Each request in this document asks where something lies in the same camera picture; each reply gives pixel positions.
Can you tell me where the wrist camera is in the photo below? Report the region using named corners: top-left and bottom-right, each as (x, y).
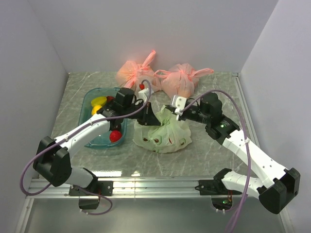
top-left (170, 95), bottom-right (187, 116)
top-left (138, 83), bottom-right (149, 103)

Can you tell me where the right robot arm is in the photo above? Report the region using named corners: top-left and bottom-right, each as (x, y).
top-left (169, 92), bottom-right (300, 214)

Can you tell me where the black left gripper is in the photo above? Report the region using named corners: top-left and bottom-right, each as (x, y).
top-left (123, 101), bottom-right (161, 126)

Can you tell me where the yellow fake starfruit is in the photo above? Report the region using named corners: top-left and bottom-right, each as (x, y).
top-left (91, 96), bottom-right (107, 107)

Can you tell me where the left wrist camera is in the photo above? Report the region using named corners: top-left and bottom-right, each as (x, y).
top-left (138, 83), bottom-right (149, 103)

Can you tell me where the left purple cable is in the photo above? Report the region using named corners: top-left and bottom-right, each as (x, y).
top-left (19, 79), bottom-right (153, 216)

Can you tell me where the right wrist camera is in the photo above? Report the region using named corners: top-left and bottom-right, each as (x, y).
top-left (170, 95), bottom-right (187, 116)

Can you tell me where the purple cable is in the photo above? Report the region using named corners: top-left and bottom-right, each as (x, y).
top-left (19, 79), bottom-right (153, 216)
top-left (182, 89), bottom-right (251, 233)

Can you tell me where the pink tied bag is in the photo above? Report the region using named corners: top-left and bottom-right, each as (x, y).
top-left (154, 63), bottom-right (214, 99)
top-left (115, 50), bottom-right (160, 95)

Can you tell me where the light green plastic bag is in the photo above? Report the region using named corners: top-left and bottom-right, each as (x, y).
top-left (133, 106), bottom-right (192, 153)

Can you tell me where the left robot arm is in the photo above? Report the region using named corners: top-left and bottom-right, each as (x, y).
top-left (33, 88), bottom-right (160, 195)

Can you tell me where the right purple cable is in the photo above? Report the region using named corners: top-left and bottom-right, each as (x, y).
top-left (182, 89), bottom-right (251, 233)

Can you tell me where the left pink tied bag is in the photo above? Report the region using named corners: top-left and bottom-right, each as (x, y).
top-left (115, 50), bottom-right (160, 95)

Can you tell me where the teal plastic basket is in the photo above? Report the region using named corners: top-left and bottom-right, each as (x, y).
top-left (78, 87), bottom-right (127, 150)

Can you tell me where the right pink tied bag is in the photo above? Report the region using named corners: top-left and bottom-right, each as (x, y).
top-left (154, 63), bottom-right (214, 99)

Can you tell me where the dark red fake fig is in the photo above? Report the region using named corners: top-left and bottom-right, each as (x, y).
top-left (106, 96), bottom-right (114, 102)

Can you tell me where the aluminium mounting rail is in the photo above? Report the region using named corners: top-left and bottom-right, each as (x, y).
top-left (26, 176), bottom-right (294, 233)

